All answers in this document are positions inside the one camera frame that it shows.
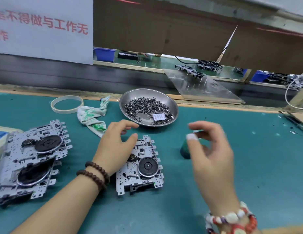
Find person's right hand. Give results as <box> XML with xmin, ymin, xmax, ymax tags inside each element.
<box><xmin>186</xmin><ymin>120</ymin><xmax>240</xmax><ymax>217</ymax></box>

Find person's left hand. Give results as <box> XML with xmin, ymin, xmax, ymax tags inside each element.
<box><xmin>92</xmin><ymin>119</ymin><xmax>140</xmax><ymax>179</ymax></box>

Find green glue squeeze bottle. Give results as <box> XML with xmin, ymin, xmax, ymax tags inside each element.
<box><xmin>180</xmin><ymin>139</ymin><xmax>191</xmax><ymax>160</ymax></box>

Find white green-stained cloth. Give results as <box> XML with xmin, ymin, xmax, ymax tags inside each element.
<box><xmin>77</xmin><ymin>96</ymin><xmax>110</xmax><ymax>138</ymax></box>

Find cassette mechanism plate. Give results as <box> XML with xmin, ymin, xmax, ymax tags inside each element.
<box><xmin>5</xmin><ymin>119</ymin><xmax>73</xmax><ymax>169</ymax></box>
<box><xmin>115</xmin><ymin>135</ymin><xmax>165</xmax><ymax>196</ymax></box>
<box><xmin>0</xmin><ymin>158</ymin><xmax>62</xmax><ymax>207</ymax></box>

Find pile of small metal parts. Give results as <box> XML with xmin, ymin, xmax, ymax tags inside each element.
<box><xmin>124</xmin><ymin>97</ymin><xmax>175</xmax><ymax>125</ymax></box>

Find round metal bowl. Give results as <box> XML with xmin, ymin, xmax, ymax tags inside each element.
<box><xmin>119</xmin><ymin>88</ymin><xmax>179</xmax><ymax>128</ymax></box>

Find black conveyor belt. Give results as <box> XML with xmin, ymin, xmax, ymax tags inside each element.
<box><xmin>0</xmin><ymin>52</ymin><xmax>303</xmax><ymax>108</ymax></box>

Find finished mechanisms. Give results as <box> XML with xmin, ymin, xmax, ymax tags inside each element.
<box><xmin>175</xmin><ymin>59</ymin><xmax>223</xmax><ymax>78</ymax></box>

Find person's left forearm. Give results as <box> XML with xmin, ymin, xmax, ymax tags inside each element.
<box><xmin>10</xmin><ymin>178</ymin><xmax>106</xmax><ymax>234</ymax></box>

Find clear plastic sheet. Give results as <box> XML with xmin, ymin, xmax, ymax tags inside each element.
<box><xmin>163</xmin><ymin>68</ymin><xmax>246</xmax><ymax>105</ymax></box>

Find black flat box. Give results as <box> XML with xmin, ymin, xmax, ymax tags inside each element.
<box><xmin>117</xmin><ymin>51</ymin><xmax>139</xmax><ymax>60</ymax></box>

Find blue plastic bin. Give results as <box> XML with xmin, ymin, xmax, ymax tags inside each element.
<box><xmin>94</xmin><ymin>47</ymin><xmax>116</xmax><ymax>62</ymax></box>
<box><xmin>250</xmin><ymin>70</ymin><xmax>271</xmax><ymax>83</ymax></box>

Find flat cardboard piece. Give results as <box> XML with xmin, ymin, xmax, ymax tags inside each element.
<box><xmin>279</xmin><ymin>111</ymin><xmax>303</xmax><ymax>135</ymax></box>

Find white blue power strip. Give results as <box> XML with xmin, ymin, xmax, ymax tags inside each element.
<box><xmin>0</xmin><ymin>125</ymin><xmax>24</xmax><ymax>169</ymax></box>

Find brown cardboard panel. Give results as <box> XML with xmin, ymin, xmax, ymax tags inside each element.
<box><xmin>93</xmin><ymin>0</ymin><xmax>303</xmax><ymax>76</ymax></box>

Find white paper sign red text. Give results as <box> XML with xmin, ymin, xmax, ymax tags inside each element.
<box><xmin>0</xmin><ymin>0</ymin><xmax>94</xmax><ymax>65</ymax></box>

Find brown bead bracelet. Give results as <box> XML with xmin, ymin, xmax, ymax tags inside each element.
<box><xmin>76</xmin><ymin>161</ymin><xmax>110</xmax><ymax>193</ymax></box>

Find red white bead bracelet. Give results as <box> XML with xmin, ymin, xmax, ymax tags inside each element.
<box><xmin>205</xmin><ymin>201</ymin><xmax>259</xmax><ymax>234</ymax></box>

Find white tape ring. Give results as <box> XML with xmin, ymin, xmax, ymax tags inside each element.
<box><xmin>50</xmin><ymin>95</ymin><xmax>84</xmax><ymax>114</ymax></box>

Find white cable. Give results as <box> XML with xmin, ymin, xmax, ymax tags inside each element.
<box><xmin>284</xmin><ymin>70</ymin><xmax>303</xmax><ymax>111</ymax></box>

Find wooden post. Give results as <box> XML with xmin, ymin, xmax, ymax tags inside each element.
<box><xmin>288</xmin><ymin>85</ymin><xmax>303</xmax><ymax>112</ymax></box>

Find red cord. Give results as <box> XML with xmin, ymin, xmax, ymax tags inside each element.
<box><xmin>105</xmin><ymin>0</ymin><xmax>303</xmax><ymax>39</ymax></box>

